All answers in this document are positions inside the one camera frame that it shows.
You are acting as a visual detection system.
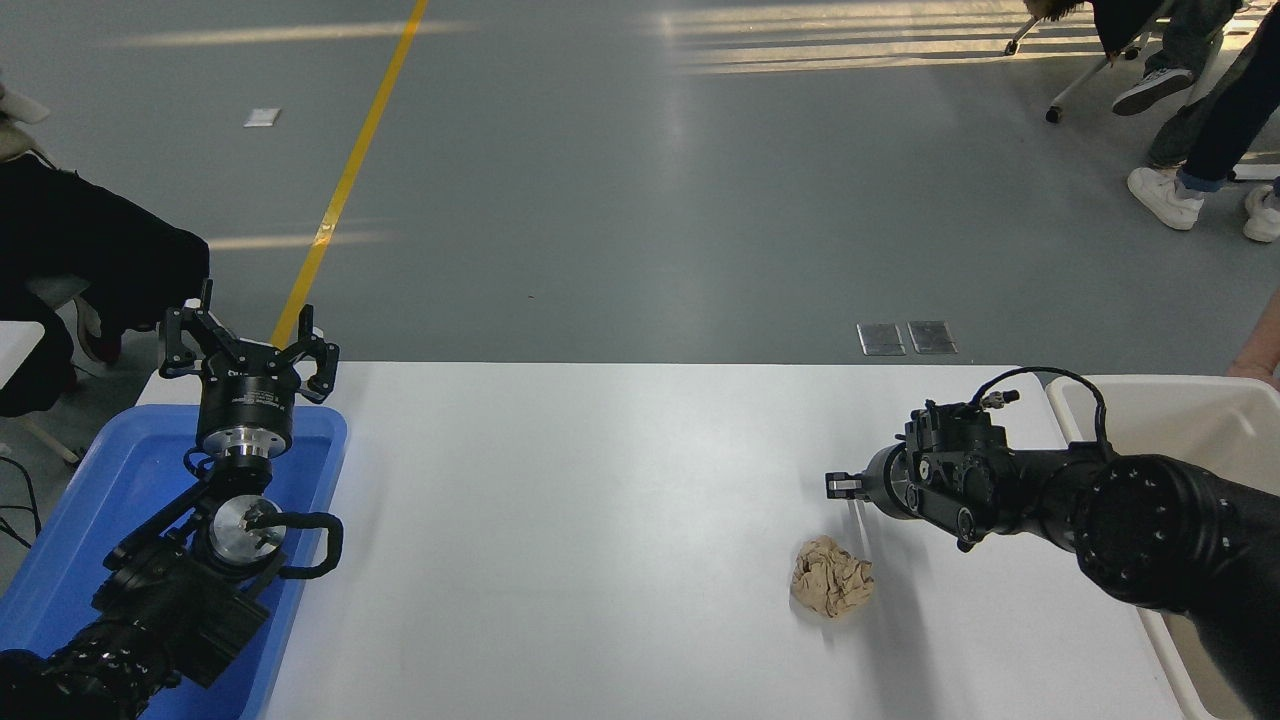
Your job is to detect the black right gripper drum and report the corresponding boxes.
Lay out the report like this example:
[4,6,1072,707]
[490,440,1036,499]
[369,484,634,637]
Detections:
[866,445,913,521]

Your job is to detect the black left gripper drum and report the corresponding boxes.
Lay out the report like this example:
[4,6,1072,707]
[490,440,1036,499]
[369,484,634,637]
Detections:
[197,343,298,437]

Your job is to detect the tan paper ball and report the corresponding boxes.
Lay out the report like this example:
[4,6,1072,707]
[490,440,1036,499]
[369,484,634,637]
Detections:
[790,536,875,619]

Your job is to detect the seated person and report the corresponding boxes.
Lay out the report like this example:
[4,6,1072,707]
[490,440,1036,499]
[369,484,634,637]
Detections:
[0,70,211,417]

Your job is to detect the blue plastic tray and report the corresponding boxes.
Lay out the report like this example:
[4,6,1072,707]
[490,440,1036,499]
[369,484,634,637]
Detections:
[0,403,349,720]

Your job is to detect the large pale plastic bin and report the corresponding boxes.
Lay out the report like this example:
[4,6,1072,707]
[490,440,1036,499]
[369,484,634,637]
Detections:
[1045,375,1280,720]

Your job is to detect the white wheeled chair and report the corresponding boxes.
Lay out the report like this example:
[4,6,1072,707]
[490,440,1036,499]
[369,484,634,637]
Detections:
[1005,0,1171,124]

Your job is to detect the person with white shoes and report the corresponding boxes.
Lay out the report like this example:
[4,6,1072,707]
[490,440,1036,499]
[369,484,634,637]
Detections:
[1128,8,1280,243]

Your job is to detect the dark jacket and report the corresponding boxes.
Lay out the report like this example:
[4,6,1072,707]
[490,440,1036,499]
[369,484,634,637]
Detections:
[1025,0,1173,57]

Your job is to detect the person in grey trousers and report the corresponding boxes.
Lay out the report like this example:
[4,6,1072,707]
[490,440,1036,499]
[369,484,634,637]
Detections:
[1112,0,1243,169]

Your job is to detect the thin black floor cable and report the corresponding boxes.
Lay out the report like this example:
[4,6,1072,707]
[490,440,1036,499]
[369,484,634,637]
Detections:
[0,455,43,551]

